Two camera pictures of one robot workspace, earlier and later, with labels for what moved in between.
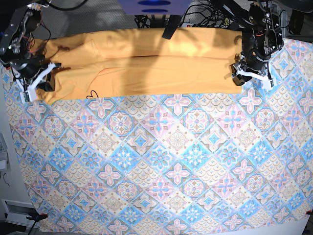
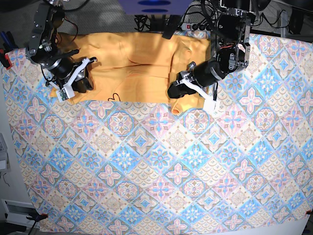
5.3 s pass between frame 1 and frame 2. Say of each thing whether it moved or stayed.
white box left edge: stayed
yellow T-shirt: moved
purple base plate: stayed
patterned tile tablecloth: stayed
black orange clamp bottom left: stayed
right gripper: moved
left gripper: moved
